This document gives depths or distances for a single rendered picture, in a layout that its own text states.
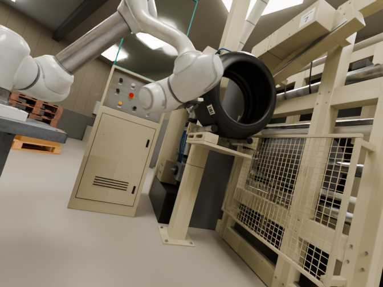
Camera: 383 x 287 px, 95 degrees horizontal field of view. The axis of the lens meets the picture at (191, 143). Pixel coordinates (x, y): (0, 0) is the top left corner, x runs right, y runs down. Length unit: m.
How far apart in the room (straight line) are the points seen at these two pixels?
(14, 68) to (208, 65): 0.74
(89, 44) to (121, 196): 1.21
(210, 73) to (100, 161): 1.35
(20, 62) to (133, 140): 0.97
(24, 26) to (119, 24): 7.97
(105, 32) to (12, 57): 0.38
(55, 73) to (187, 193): 1.13
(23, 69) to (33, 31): 7.98
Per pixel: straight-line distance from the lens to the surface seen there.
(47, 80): 1.06
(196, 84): 0.56
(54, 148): 4.24
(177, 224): 1.57
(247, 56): 1.30
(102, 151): 1.70
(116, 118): 1.69
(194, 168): 1.47
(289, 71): 1.63
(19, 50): 0.99
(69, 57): 1.08
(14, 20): 8.97
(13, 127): 0.79
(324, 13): 1.49
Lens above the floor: 0.70
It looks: 4 degrees up
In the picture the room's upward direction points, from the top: 16 degrees clockwise
